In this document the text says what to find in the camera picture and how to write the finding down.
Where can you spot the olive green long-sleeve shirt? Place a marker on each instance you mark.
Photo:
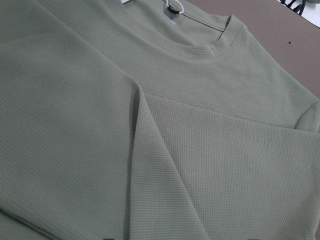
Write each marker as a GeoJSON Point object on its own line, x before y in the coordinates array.
{"type": "Point", "coordinates": [150, 118]}

